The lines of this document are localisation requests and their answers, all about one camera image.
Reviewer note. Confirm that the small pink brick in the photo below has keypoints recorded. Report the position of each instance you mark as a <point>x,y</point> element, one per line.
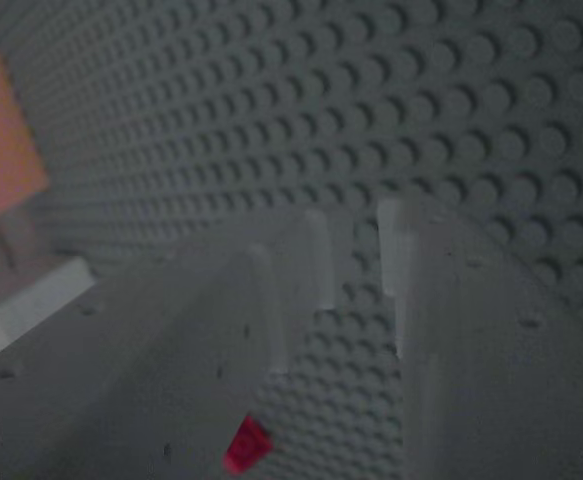
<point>247,446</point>

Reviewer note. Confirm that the white block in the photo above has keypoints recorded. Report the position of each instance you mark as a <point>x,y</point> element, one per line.
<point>46,295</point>

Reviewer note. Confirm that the orange block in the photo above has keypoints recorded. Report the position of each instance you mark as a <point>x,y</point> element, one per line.
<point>1,145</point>

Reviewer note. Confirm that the grey studded baseplate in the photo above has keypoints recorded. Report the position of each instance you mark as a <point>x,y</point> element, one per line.
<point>321,100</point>

